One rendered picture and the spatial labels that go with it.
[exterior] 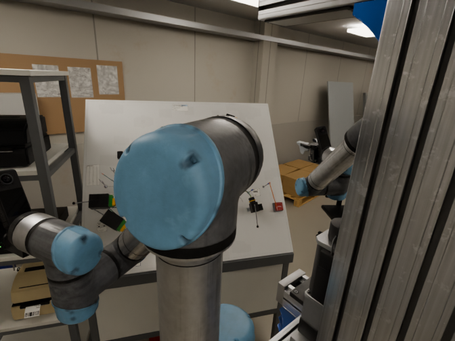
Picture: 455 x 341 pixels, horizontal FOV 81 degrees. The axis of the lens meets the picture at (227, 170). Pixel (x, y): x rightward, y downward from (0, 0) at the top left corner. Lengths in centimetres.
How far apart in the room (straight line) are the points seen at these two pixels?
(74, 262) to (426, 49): 58
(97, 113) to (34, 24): 161
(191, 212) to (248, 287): 160
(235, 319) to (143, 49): 320
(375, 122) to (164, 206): 31
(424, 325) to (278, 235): 128
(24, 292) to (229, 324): 132
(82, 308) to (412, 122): 61
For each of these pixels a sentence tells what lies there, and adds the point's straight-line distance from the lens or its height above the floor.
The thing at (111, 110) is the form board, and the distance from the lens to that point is 180.
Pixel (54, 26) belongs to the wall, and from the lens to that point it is 329.
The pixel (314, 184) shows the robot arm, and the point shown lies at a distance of 104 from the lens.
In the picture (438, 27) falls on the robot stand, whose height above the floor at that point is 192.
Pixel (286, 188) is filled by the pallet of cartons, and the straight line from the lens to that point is 440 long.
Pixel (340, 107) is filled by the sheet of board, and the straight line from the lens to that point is 610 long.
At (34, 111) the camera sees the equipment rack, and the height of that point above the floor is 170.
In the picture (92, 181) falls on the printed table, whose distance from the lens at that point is 166.
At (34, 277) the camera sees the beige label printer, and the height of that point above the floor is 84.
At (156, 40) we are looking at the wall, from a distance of 359.
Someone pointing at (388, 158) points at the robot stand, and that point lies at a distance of 43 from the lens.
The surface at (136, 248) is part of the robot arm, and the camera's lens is 60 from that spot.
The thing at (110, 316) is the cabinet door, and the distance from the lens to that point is 181.
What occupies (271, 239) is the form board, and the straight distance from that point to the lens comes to 170.
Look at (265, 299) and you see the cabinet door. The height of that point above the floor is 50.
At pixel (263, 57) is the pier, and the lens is 435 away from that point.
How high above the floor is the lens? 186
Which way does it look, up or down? 19 degrees down
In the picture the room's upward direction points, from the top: 3 degrees clockwise
